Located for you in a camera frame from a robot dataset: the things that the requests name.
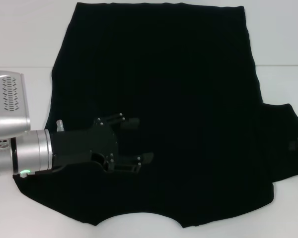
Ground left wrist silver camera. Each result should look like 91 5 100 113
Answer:
0 70 31 140

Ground left gripper cable with connector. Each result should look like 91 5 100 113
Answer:
55 119 66 132

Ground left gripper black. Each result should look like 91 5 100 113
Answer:
51 112 155 174

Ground black shirt with white print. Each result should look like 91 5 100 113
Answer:
12 1 298 222

